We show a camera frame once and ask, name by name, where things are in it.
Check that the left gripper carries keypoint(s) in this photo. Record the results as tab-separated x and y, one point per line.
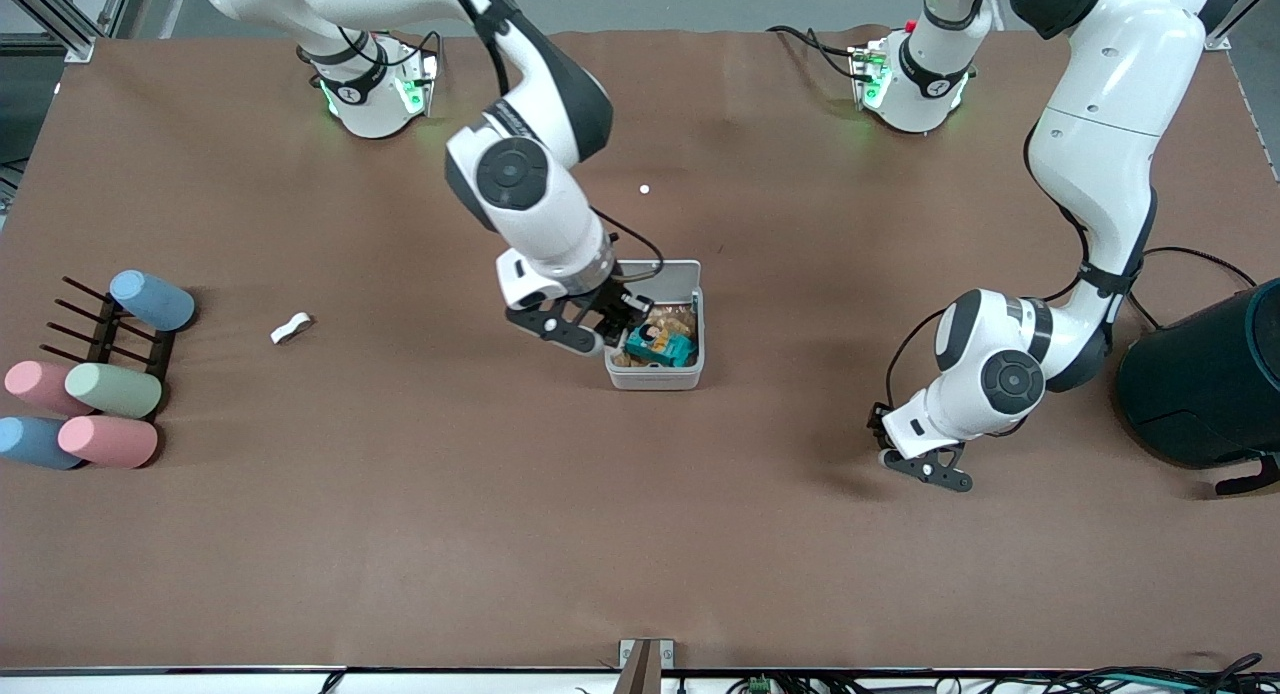
882	423

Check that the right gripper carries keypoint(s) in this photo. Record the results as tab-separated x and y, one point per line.
612	303

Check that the grey storage box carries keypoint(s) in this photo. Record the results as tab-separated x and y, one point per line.
655	379

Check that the small white trash piece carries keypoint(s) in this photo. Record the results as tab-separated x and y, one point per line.
290	328

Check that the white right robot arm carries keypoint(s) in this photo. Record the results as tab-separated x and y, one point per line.
530	214

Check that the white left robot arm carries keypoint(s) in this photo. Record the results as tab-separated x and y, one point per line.
1100	124

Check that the orange snack wrappers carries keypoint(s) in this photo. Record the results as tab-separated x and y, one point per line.
680	319

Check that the teal cardboard box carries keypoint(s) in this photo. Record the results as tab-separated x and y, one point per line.
675	352

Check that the green terminal connector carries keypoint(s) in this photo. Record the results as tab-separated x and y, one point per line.
760	686

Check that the blue plastic cup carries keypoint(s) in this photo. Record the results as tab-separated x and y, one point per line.
155	300
35	444

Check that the green plastic cup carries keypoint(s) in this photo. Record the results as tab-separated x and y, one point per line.
115	390

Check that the black cup drying rack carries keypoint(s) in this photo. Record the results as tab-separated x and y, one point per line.
100	339

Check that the pink plastic cup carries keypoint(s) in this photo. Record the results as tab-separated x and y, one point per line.
35	384
108	441

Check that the metal table edge bracket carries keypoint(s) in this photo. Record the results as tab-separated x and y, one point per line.
645	664

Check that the aluminium frame profile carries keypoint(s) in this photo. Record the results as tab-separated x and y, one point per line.
1218	36
60	24

